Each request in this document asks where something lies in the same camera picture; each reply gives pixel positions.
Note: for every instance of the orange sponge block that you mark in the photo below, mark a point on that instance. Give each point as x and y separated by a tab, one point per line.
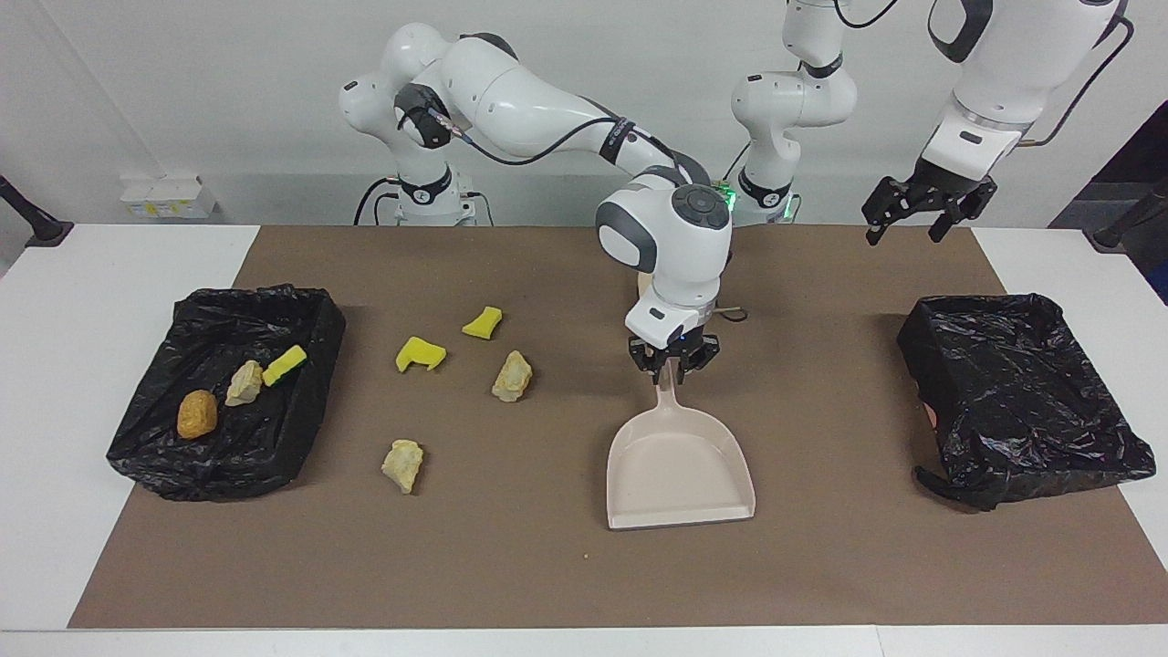
197	415

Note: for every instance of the beige plastic dustpan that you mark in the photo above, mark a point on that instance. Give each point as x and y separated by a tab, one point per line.
680	474

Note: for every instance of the small curved yellow sponge piece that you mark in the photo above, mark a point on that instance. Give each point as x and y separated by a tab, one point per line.
482	324

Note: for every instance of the yellow and green sponge piece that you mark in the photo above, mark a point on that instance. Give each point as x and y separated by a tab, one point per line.
285	365

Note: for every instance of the dark blue panel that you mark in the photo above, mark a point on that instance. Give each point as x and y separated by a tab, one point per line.
1141	146

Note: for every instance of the small beige sponge chunk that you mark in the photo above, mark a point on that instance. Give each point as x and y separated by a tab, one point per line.
244	383

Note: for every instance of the white power strip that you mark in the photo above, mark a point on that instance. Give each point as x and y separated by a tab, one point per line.
169	196

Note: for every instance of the brown table mat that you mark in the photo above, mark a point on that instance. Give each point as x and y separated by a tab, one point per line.
639	584

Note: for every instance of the bin lined with black bag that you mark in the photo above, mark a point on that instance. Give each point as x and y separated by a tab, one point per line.
228	456
1022	401

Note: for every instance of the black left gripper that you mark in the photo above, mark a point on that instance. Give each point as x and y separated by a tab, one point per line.
954	192

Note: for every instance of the notched yellow sponge piece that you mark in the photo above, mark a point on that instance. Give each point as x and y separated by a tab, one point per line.
418	353

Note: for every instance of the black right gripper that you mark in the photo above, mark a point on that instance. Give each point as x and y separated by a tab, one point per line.
675	347

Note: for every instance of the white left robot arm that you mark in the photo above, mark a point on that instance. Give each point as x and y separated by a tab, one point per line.
794	100

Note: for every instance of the beige hand brush black bristles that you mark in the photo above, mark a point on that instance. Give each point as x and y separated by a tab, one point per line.
642	285

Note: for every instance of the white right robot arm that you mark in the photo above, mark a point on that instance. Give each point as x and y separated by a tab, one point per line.
675	265

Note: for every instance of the black clamp stand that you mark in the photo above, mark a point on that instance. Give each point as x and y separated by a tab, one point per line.
1127	219
41	228

